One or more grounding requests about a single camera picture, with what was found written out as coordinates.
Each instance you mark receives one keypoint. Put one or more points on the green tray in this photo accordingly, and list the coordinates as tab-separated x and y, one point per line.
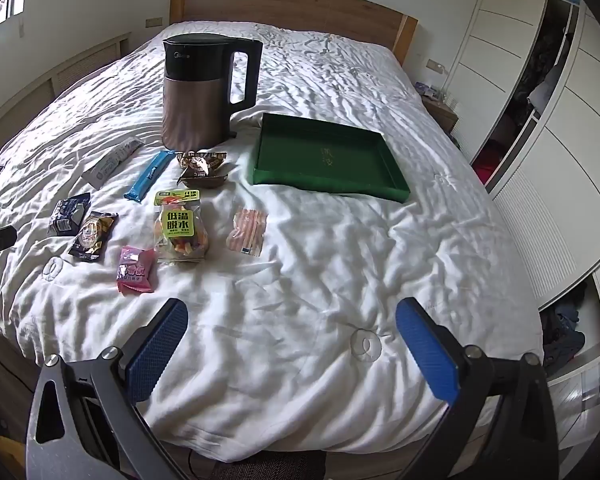
320	160

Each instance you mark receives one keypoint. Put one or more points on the dark blue snack packet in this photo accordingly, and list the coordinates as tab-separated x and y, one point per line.
69	215

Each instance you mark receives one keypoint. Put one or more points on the long white snack packet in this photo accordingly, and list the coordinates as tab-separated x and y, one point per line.
112	162

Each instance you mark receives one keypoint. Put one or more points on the white wardrobe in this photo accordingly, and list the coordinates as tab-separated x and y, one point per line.
555	170

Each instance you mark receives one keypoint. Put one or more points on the dark herringbone cloth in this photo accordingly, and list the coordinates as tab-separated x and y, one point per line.
275	467

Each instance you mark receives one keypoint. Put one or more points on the dried fruit bag green label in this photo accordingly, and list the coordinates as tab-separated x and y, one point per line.
180	230

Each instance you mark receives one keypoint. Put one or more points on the red clothing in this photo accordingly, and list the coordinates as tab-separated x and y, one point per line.
486	165

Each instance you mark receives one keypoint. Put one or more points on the small items on nightstand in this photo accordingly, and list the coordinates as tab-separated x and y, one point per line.
430	91

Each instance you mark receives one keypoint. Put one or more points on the wooden nightstand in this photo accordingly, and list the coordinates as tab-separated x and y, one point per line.
442	115

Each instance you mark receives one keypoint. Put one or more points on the wall socket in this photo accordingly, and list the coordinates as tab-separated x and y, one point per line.
154	22
434	66

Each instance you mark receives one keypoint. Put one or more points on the clear striped snack packet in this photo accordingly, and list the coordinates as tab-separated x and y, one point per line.
247	232

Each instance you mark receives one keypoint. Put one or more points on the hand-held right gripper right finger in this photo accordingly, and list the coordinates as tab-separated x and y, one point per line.
425	350

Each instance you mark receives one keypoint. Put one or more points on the brown snack packet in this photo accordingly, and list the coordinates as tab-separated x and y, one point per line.
202	170

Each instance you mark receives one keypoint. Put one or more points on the brown and black electric kettle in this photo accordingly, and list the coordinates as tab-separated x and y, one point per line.
190	105

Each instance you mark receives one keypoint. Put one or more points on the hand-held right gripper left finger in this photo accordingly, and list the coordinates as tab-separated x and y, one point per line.
155	345

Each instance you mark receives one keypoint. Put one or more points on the pink snack packet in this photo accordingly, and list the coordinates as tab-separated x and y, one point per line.
136	270

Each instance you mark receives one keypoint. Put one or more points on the dark round cracker packet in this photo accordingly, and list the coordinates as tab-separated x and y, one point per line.
92	236

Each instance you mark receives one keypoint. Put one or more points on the hanging clothes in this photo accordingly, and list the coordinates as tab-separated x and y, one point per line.
540	70

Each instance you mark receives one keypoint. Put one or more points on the pile of dark clothes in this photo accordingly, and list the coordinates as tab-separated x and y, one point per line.
562	330

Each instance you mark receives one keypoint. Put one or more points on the long blue snack packet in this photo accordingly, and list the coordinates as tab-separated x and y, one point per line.
150	176

